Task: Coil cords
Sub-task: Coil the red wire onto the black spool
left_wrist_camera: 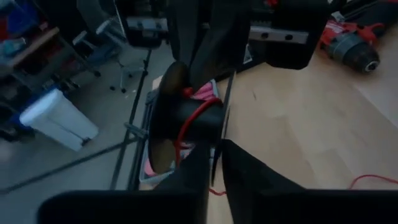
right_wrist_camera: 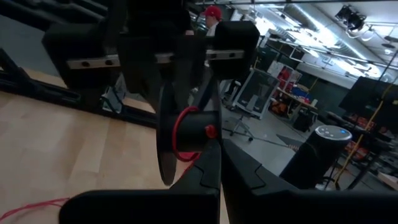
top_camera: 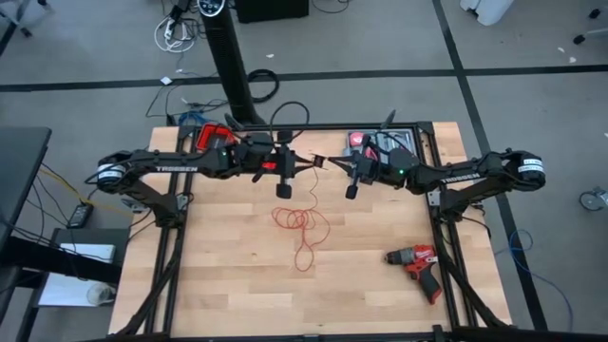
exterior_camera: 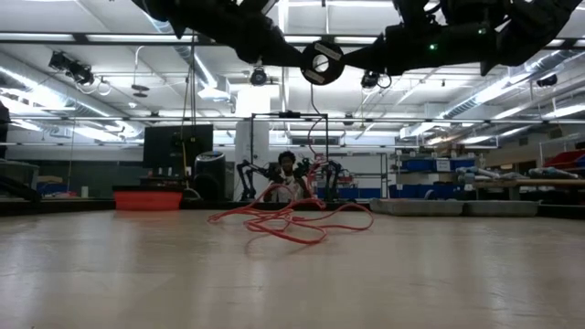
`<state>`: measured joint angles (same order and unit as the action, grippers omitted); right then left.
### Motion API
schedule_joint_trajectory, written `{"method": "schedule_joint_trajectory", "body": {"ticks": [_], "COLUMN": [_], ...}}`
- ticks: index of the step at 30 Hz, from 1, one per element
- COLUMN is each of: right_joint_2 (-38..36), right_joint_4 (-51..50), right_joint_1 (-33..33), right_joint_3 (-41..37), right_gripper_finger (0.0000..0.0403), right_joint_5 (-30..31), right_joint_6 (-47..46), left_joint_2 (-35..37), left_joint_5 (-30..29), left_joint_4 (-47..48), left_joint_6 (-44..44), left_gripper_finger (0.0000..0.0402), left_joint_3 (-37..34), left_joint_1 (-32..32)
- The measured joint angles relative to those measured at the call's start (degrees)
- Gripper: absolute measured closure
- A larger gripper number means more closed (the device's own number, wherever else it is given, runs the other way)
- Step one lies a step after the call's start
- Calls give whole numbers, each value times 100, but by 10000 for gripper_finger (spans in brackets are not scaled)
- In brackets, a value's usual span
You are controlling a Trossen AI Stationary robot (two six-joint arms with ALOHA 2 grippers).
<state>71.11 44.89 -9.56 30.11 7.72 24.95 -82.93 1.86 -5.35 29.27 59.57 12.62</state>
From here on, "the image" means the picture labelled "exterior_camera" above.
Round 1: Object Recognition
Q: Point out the person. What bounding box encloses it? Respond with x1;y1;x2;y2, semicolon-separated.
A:
264;150;312;204

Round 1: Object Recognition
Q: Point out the blue storage bin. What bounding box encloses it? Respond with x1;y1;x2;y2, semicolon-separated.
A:
401;157;476;174

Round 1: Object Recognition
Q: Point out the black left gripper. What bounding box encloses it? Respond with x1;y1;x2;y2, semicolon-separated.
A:
218;12;307;69

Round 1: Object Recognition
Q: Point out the wooden table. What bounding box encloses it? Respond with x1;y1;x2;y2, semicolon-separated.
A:
474;178;585;202

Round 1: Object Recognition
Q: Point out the hanging black cable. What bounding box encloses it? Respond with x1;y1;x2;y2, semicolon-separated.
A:
180;31;198;189

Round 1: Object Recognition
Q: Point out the red storage bin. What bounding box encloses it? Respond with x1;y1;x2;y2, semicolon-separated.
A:
543;149;585;170

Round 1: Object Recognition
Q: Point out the background black frame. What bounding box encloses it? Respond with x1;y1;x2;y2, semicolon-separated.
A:
250;111;330;202

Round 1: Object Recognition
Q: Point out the thin red wire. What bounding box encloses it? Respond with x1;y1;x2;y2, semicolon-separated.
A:
207;84;376;246

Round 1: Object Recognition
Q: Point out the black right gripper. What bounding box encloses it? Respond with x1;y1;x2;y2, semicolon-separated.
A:
342;0;454;78

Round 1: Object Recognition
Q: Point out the black wire spool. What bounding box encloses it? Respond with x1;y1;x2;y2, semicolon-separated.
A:
300;39;346;87

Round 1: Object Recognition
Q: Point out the black monitor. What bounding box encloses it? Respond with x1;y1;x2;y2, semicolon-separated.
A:
143;123;215;169

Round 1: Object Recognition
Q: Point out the red plastic bin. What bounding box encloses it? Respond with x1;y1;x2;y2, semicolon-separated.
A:
112;185;184;211

